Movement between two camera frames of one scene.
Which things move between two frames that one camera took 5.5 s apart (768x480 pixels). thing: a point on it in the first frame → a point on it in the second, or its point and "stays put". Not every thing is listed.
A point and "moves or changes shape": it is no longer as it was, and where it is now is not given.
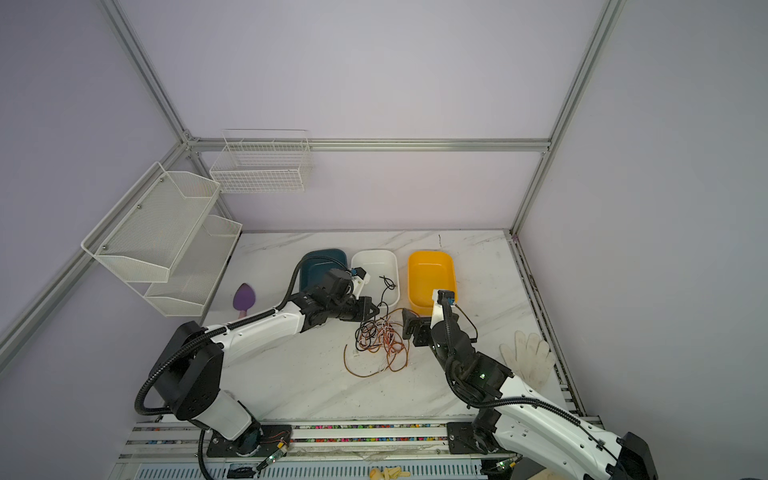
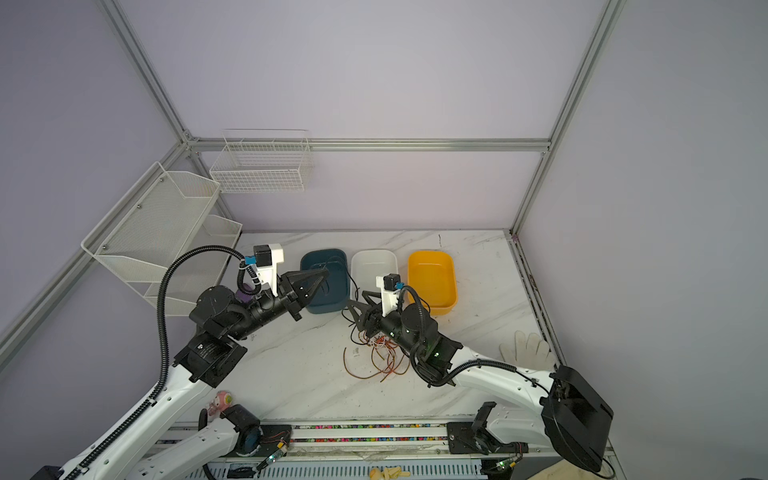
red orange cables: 383,335 moves or changes shape
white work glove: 531,359 stays put
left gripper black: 364,302 → 301,296
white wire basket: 263,160 stays put
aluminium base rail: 434,447 stays put
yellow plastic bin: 429,271 stays put
